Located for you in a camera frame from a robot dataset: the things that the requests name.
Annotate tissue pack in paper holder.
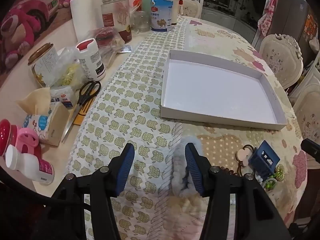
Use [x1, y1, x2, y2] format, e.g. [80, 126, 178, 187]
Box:
[16, 87, 70, 147]

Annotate printed tin can gold rim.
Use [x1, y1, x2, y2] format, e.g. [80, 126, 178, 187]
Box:
[27, 43, 60, 88]

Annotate yellow utility knife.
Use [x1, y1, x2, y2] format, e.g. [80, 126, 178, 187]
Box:
[72, 102, 92, 125]

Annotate glass jar yellow lid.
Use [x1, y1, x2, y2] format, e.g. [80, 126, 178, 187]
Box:
[95, 0, 133, 44]

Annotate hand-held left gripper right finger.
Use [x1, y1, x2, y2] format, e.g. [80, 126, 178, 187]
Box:
[184, 142, 292, 240]

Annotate white pearl bracelet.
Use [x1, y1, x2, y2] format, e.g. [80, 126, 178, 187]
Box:
[255, 174, 269, 188]

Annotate white shallow cardboard box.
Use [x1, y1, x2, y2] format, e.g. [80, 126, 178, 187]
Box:
[160, 49, 288, 131]

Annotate white kitchen cabinets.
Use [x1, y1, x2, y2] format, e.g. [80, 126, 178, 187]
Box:
[201, 5, 258, 38]

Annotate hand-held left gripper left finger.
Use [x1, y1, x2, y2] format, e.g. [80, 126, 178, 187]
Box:
[31, 142, 136, 240]

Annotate white bottle pink label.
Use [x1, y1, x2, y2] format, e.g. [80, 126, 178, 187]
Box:
[5, 145, 55, 185]

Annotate small white tissue packet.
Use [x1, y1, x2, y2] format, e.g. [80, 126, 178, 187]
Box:
[50, 85, 77, 109]

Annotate fluffy white scrunchie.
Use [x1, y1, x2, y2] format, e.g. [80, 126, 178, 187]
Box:
[171, 135, 210, 198]

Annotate cream floral dining chair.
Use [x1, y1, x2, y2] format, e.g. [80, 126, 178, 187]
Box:
[179, 0, 200, 18]
[292, 84, 320, 140]
[259, 34, 304, 89]

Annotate pink floral hanging cloth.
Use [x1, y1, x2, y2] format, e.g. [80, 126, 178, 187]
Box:
[257, 0, 278, 37]

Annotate green bead ornament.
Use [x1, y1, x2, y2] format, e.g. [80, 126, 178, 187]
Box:
[264, 177, 278, 191]

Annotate blue white milk powder can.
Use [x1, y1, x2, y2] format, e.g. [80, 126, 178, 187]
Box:
[150, 0, 174, 32]

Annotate apple print quilted tablecloth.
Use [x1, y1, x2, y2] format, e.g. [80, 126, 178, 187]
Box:
[66, 15, 308, 240]

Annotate pink plastic toy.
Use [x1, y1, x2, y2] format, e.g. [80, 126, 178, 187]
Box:
[15, 127, 39, 153]

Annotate black handled scissors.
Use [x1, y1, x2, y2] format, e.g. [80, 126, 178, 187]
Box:
[62, 80, 102, 143]

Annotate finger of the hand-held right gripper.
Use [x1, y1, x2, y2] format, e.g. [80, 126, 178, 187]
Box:
[301, 138, 320, 162]

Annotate white bottle red cap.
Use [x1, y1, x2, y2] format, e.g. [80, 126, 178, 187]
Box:
[76, 38, 106, 81]

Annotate red snack packet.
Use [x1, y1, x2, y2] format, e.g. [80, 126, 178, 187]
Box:
[89, 27, 125, 68]

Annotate small empty glass jar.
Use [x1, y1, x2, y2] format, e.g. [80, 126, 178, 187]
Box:
[132, 10, 152, 33]

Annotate white paper towel roll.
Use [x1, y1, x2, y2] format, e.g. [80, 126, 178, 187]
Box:
[69, 0, 104, 43]

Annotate beige charm hair tie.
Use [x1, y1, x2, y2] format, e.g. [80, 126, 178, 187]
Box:
[235, 144, 255, 175]

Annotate brown beaded hair tie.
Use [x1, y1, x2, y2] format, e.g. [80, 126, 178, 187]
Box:
[212, 165, 240, 177]

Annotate clear plastic bag yellow contents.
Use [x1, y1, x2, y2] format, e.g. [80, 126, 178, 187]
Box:
[51, 46, 87, 88]

